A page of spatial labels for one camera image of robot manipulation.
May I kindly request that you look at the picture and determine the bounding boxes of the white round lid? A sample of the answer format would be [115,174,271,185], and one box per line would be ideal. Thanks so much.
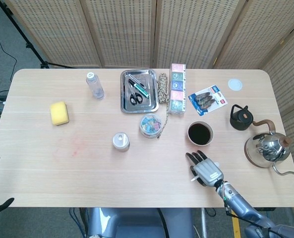
[227,78,243,91]

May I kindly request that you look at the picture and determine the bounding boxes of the green white marker pen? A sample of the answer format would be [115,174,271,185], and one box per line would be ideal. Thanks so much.
[132,81,150,98]

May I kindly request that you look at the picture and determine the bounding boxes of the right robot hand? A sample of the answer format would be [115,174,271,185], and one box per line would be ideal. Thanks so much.
[185,150,224,186]

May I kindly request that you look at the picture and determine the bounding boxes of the stainless steel tray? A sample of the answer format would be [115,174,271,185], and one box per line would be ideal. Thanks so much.
[119,69,160,114]

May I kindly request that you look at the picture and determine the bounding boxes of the clear lidded spice jar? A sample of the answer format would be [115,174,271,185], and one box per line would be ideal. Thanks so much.
[112,132,130,152]

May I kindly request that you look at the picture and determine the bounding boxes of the black marker pen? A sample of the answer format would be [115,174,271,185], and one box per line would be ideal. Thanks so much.
[128,73,147,90]

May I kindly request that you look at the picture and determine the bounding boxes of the small black kettle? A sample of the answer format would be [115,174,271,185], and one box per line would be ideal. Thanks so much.
[230,104,253,131]

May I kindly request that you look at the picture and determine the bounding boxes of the woven rattan folding screen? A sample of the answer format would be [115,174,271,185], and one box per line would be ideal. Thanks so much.
[2,0,294,221]

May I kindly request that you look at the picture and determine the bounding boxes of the speckled rope bundle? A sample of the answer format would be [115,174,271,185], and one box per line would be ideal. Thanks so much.
[157,73,170,139]

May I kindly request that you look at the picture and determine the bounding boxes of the black coffee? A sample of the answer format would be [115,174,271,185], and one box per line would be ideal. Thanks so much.
[188,123,211,144]

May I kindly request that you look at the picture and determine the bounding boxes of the clear tub of coloured clips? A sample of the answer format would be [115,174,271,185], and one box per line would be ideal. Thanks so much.
[139,113,163,138]

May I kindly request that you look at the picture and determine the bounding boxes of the steel gooseneck kettle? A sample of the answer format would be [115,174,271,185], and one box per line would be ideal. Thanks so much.
[244,119,294,184]

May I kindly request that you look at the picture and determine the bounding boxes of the black scissors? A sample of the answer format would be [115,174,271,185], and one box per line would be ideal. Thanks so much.
[128,79,143,105]

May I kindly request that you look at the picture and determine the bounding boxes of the white bowl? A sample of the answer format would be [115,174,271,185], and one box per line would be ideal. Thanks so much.
[187,120,214,146]

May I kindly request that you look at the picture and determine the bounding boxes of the yellow green sponge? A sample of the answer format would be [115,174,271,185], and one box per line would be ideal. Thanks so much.
[50,101,70,126]

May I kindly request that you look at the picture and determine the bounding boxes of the black tripod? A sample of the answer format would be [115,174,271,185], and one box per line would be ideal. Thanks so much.
[0,0,75,69]

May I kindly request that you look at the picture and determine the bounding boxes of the grey robot torso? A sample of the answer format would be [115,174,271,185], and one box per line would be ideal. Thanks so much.
[86,207,194,238]

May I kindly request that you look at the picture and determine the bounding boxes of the clear plastic water bottle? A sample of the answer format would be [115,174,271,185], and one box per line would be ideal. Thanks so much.
[85,72,105,100]

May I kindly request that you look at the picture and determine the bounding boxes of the multicolour sponge pack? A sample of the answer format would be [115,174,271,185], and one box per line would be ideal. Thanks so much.
[168,63,187,115]

